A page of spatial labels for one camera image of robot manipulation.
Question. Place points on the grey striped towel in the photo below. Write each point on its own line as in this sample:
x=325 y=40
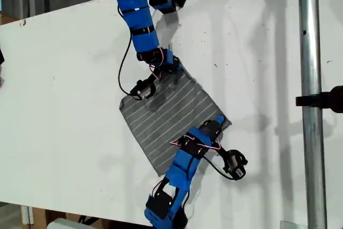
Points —
x=166 y=121

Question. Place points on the black object at table edge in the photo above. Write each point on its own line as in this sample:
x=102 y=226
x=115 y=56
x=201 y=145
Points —
x=1 y=57

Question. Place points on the white plastic object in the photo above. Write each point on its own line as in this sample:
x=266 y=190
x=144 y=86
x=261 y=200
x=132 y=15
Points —
x=64 y=225

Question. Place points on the short black camera stalk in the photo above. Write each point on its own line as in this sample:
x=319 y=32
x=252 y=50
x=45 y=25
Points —
x=154 y=77
x=221 y=151

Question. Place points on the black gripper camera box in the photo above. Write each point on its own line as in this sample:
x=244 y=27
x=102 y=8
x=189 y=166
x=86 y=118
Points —
x=143 y=91
x=235 y=164

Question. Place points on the steel post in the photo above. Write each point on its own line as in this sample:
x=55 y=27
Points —
x=311 y=146

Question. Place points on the black post clamp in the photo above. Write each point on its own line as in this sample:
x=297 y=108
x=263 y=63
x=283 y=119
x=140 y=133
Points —
x=327 y=100

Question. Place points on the white table leg bracket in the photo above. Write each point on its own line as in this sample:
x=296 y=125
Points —
x=26 y=214

